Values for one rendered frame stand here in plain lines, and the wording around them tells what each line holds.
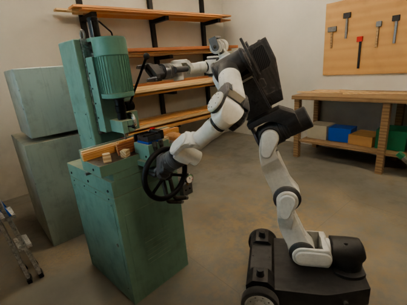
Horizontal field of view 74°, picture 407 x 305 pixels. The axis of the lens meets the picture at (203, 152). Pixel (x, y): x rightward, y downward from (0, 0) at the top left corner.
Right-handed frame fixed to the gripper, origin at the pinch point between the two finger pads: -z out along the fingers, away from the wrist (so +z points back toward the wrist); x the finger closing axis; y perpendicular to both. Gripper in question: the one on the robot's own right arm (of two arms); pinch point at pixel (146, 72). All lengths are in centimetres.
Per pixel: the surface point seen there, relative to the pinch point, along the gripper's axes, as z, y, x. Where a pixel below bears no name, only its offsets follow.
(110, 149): -25.2, 34.3, 20.2
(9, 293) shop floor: -85, 142, 39
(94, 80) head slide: -21.0, 14.9, -13.8
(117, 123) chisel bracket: -17.6, 25.7, 10.2
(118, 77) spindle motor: -16.7, 1.7, -0.5
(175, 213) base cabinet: 2, 59, 65
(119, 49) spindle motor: -14.1, -9.0, -9.1
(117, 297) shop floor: -40, 101, 84
